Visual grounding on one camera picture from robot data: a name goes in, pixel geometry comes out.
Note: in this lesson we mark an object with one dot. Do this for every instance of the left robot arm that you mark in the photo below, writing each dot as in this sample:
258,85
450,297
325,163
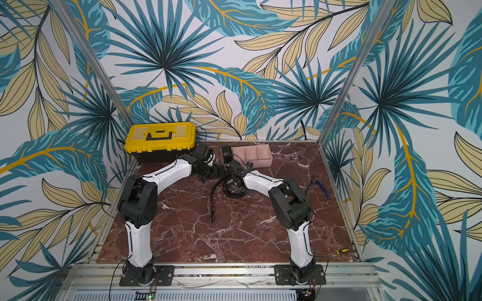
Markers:
138,204

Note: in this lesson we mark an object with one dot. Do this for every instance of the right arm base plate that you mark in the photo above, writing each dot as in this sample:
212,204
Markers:
292,275

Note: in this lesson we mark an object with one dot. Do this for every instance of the pink divided storage tray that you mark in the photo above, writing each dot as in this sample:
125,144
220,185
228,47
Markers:
259,155

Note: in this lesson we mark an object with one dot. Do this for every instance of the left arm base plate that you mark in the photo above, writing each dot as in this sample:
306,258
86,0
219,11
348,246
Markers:
160,275

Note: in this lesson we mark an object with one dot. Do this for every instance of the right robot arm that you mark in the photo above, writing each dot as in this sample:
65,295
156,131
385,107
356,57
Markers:
292,210

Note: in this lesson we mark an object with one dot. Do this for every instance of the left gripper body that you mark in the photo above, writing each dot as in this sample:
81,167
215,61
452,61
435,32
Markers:
213,171

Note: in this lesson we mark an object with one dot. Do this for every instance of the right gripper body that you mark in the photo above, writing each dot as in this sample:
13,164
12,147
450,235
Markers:
232,175

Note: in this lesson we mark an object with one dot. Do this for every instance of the blue handled pliers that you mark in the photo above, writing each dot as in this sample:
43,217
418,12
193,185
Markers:
316,182

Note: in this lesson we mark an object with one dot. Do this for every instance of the yellow black screwdriver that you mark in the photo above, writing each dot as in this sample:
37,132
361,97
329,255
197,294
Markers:
340,252

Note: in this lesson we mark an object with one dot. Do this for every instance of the yellow black toolbox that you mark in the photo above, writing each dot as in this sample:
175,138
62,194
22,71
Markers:
160,143

